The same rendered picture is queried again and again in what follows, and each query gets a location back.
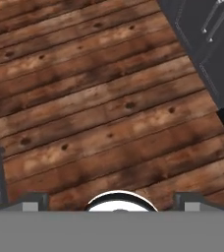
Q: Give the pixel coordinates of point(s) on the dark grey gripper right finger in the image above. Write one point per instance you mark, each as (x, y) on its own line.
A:
(186, 201)

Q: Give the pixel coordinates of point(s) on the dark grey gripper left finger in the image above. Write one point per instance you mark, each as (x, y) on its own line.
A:
(35, 201)

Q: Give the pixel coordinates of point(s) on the round white and black object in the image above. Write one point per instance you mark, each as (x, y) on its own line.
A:
(120, 204)

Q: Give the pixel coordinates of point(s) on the dark grey cupboard run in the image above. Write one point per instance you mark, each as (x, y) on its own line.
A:
(199, 29)

